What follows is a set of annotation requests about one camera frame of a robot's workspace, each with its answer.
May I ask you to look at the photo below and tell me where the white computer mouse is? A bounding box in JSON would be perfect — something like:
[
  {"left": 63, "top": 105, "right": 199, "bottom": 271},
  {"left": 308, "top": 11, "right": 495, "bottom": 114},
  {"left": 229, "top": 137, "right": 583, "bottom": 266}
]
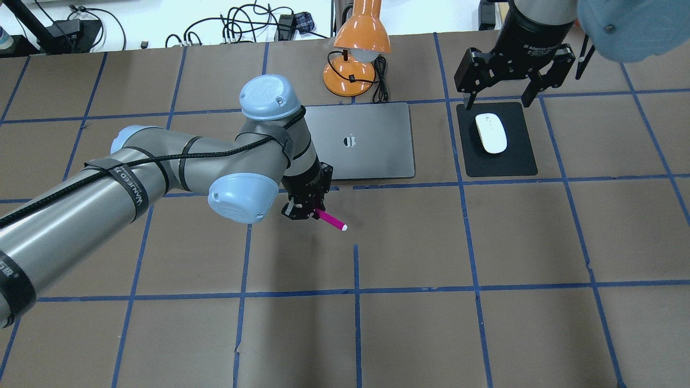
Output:
[{"left": 474, "top": 113, "right": 508, "bottom": 155}]

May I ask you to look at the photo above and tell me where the pink highlighter pen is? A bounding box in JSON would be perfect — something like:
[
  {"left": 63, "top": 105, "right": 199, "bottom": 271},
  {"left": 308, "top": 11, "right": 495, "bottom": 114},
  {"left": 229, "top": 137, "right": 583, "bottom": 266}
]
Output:
[{"left": 321, "top": 211, "right": 348, "bottom": 231}]

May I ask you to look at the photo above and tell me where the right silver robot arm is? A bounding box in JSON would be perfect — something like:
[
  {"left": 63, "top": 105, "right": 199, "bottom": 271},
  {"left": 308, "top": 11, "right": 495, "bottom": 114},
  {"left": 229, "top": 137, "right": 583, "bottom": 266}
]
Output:
[{"left": 454, "top": 1, "right": 689, "bottom": 110}]

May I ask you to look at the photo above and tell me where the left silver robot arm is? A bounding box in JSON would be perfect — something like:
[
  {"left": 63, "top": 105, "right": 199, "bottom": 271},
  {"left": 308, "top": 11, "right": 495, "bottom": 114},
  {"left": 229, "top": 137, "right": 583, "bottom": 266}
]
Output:
[{"left": 1, "top": 74, "right": 333, "bottom": 327}]

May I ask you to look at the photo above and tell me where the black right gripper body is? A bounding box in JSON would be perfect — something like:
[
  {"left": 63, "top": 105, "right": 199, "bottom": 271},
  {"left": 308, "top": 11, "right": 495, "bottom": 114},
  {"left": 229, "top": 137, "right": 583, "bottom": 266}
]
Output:
[{"left": 488, "top": 5, "right": 572, "bottom": 80}]

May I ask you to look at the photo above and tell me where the orange desk lamp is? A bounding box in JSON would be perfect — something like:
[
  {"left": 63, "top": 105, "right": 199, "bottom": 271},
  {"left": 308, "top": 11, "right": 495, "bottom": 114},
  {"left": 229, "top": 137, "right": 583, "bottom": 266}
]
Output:
[{"left": 322, "top": 1, "right": 391, "bottom": 103}]

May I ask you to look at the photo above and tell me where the black mousepad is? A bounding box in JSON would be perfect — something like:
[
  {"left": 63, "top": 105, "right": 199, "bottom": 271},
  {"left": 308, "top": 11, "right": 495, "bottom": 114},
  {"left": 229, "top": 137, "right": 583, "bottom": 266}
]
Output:
[{"left": 456, "top": 102, "right": 538, "bottom": 178}]

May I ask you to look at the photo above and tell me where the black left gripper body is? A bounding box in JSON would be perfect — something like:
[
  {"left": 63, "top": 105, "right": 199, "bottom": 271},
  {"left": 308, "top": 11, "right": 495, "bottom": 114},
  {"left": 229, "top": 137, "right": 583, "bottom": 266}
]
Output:
[{"left": 282, "top": 160, "right": 334, "bottom": 208}]

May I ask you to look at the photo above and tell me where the silver laptop notebook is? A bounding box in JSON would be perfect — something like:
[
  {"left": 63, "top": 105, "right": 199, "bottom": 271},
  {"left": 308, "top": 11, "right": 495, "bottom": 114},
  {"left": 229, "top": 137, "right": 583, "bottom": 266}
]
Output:
[{"left": 305, "top": 102, "right": 416, "bottom": 180}]

